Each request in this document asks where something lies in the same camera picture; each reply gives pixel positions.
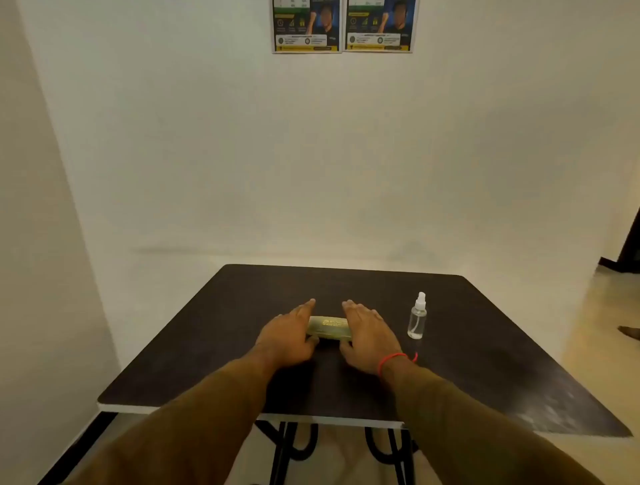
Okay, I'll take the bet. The person's left hand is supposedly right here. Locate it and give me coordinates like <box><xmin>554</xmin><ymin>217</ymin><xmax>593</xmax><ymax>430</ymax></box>
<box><xmin>254</xmin><ymin>299</ymin><xmax>320</xmax><ymax>370</ymax></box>

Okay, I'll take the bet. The dark doorway frame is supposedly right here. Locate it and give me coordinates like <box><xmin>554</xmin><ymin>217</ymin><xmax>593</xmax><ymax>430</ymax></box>
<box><xmin>600</xmin><ymin>205</ymin><xmax>640</xmax><ymax>274</ymax></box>

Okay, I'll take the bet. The gold rectangular case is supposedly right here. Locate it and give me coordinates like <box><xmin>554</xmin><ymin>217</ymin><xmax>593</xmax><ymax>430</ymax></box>
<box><xmin>306</xmin><ymin>316</ymin><xmax>351</xmax><ymax>342</ymax></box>

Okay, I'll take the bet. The person's right hand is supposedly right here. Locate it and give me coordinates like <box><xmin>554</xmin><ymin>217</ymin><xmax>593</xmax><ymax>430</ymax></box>
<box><xmin>339</xmin><ymin>300</ymin><xmax>404</xmax><ymax>375</ymax></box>

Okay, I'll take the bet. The black metal table frame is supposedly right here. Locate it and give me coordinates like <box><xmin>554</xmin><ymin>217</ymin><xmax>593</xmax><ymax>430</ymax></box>
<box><xmin>252</xmin><ymin>421</ymin><xmax>417</xmax><ymax>485</ymax></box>

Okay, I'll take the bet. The blue and yellow poster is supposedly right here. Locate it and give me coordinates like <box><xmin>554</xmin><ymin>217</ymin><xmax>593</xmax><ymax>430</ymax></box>
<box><xmin>345</xmin><ymin>0</ymin><xmax>417</xmax><ymax>54</ymax></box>
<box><xmin>272</xmin><ymin>0</ymin><xmax>343</xmax><ymax>54</ymax></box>

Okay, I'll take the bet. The red thread wristband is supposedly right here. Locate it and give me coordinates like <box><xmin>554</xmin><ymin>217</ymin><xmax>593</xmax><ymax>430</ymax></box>
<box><xmin>377</xmin><ymin>353</ymin><xmax>419</xmax><ymax>378</ymax></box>

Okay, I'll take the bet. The clear spray bottle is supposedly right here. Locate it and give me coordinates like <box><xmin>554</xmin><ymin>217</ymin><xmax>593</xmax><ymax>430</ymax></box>
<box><xmin>407</xmin><ymin>292</ymin><xmax>428</xmax><ymax>340</ymax></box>

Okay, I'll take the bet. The person's right forearm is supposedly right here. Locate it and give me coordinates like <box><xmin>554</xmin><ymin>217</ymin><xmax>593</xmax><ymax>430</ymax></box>
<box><xmin>381</xmin><ymin>358</ymin><xmax>606</xmax><ymax>485</ymax></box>

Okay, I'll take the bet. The person's left forearm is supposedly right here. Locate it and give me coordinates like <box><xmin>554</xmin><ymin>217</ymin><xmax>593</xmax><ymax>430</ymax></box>
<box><xmin>64</xmin><ymin>347</ymin><xmax>291</xmax><ymax>485</ymax></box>

